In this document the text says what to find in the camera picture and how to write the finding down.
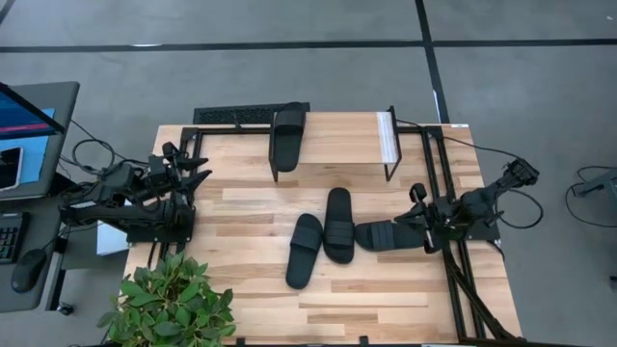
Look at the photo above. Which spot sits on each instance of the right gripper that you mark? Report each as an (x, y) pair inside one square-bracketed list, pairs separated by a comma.
[(438, 217)]

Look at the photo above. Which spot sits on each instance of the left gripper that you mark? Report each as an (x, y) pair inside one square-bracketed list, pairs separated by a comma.
[(176, 168)]

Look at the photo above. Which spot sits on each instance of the black rubber slide sandal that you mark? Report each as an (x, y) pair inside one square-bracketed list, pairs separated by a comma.
[(287, 144), (303, 255), (381, 236), (339, 226)]

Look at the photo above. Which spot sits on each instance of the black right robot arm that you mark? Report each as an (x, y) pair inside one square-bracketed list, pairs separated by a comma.
[(477, 205)]

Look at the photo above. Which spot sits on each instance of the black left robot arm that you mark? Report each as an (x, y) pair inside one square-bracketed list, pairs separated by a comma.
[(144, 217)]

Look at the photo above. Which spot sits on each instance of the wooden shelf with black legs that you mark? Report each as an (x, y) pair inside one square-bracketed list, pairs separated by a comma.
[(337, 140)]

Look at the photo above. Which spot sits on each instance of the white box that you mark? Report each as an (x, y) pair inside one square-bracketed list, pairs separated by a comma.
[(108, 241)]

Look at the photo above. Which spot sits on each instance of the green leafy plant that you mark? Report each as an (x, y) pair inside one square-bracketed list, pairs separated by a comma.
[(169, 308)]

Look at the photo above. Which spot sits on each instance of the computer monitor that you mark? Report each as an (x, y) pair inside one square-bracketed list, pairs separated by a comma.
[(58, 144)]

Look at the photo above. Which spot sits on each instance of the black caster wheel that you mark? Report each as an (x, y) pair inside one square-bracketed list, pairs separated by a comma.
[(66, 309)]

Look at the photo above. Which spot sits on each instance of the grey floor device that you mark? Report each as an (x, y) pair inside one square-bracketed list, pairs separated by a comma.
[(600, 184)]

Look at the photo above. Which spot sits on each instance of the black computer mouse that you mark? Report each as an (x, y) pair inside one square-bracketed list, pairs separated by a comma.
[(29, 270)]

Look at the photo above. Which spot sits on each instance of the black keyboard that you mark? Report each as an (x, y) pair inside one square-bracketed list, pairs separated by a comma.
[(9, 241)]

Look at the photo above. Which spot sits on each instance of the dark grey desk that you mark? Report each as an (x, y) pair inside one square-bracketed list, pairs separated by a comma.
[(29, 301)]

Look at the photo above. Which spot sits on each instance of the black aluminium rig frame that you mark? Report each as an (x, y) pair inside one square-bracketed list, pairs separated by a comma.
[(436, 159)]

